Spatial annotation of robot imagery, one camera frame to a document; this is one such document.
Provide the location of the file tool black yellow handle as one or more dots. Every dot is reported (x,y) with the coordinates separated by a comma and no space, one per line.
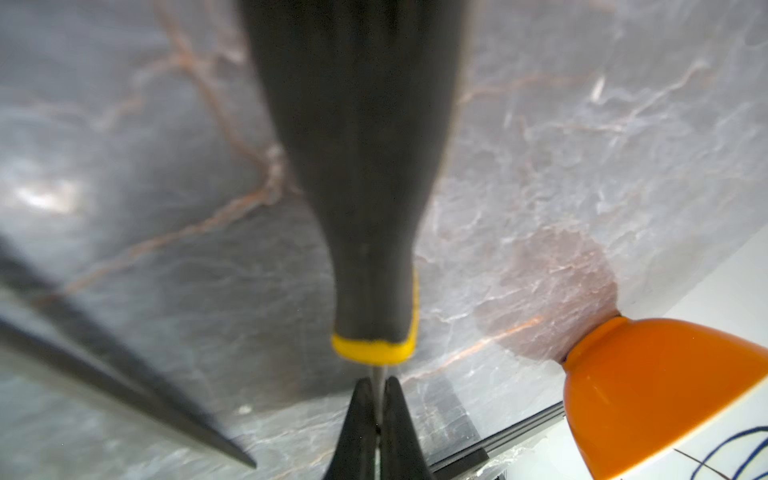
(361,95)

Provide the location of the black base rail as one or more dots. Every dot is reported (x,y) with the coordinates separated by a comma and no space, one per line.
(468,463)

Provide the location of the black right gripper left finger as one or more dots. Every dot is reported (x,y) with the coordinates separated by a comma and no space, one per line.
(355,452)

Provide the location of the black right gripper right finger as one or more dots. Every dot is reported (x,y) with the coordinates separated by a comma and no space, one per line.
(401,453)

